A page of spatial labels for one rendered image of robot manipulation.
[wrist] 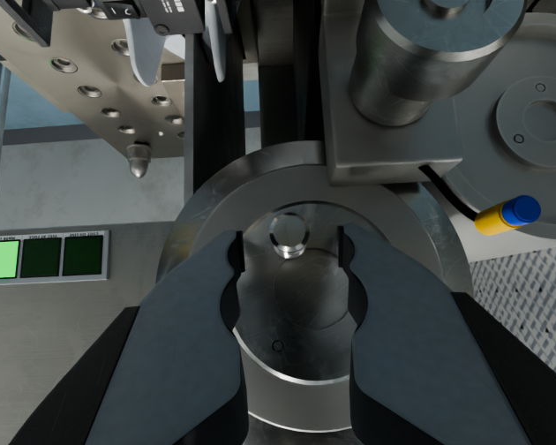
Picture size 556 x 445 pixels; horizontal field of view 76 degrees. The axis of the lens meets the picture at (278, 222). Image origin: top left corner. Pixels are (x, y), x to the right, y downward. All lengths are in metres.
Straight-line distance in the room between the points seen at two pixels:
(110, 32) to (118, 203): 2.30
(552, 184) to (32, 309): 0.59
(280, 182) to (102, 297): 0.43
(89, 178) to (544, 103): 2.69
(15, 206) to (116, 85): 2.64
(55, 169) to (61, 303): 2.39
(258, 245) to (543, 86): 0.16
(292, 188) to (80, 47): 0.27
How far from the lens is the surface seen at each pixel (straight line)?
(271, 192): 0.17
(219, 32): 0.20
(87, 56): 0.40
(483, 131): 0.21
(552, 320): 0.33
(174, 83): 0.38
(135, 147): 0.56
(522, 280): 0.35
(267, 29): 0.55
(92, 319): 0.57
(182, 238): 0.18
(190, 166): 0.20
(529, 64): 0.24
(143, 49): 0.21
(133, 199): 2.59
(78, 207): 2.76
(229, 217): 0.16
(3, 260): 0.64
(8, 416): 0.64
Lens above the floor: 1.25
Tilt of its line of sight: 12 degrees down
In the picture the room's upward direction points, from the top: 177 degrees clockwise
